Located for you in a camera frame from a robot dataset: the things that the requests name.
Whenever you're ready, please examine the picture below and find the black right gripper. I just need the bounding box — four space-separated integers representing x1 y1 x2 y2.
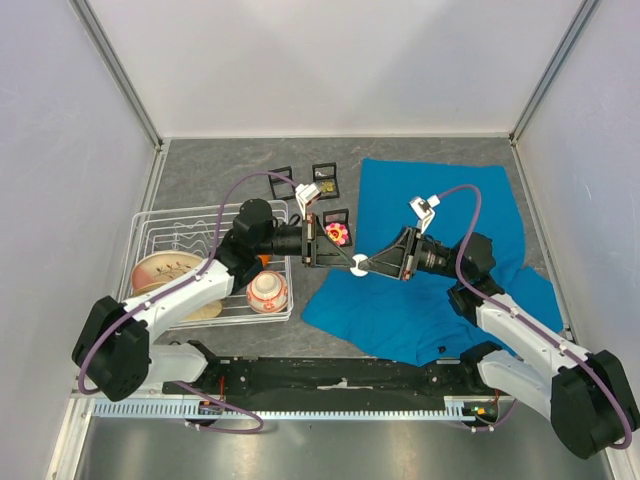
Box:
358 226 465 281

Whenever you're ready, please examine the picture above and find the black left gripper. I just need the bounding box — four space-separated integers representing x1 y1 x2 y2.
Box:
255 214 355 268

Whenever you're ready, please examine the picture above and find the pink flower smiley brooch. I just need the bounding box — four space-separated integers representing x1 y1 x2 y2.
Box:
325 222 351 246

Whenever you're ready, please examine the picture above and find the blue t-shirt garment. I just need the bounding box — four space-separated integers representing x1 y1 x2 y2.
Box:
302 159 563 366

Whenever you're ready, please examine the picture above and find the gold leaf brooch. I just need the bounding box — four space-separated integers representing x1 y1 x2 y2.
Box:
319 181 335 194

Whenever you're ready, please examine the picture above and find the round silver badge brooch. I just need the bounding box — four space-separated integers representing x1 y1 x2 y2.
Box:
350 254 368 277

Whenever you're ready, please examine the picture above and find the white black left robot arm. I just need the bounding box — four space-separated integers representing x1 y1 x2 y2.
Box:
72 199 356 401

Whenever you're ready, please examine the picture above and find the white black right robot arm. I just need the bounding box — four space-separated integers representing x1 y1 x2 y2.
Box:
354 227 639 459

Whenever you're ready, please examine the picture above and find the white red patterned bowl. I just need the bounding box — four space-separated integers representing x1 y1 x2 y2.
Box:
246 270 289 314

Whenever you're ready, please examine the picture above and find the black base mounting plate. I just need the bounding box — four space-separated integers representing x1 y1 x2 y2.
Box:
189 357 497 398

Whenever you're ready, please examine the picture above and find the cream floral plate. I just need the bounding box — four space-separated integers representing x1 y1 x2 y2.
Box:
132 282 223 322

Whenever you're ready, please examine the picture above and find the pink beige floral plate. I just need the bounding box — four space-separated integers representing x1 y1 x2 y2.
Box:
130 250 203 291

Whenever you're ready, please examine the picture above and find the black frame stand near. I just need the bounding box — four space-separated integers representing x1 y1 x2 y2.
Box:
322 208 353 247

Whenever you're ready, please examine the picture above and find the black frame stand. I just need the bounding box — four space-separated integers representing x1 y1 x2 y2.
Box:
322 208 353 247
268 166 297 201
312 162 340 200

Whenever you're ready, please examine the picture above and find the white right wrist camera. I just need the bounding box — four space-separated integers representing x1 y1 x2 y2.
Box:
409 195 440 234

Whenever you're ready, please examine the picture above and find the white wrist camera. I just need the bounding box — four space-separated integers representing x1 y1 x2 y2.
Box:
294 183 322 217
409 195 440 234

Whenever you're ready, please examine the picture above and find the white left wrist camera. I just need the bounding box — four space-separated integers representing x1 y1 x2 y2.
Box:
294 183 322 217

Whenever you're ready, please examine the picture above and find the black frame stand middle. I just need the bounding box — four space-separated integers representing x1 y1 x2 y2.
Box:
312 162 340 200

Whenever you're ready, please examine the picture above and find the black frame stand left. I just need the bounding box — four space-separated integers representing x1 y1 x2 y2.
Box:
268 166 297 201

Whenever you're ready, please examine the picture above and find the slotted cable duct rail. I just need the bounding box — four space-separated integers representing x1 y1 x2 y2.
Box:
91 397 475 422

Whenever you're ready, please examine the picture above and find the white wire dish rack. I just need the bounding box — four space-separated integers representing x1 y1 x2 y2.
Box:
116 205 293 331

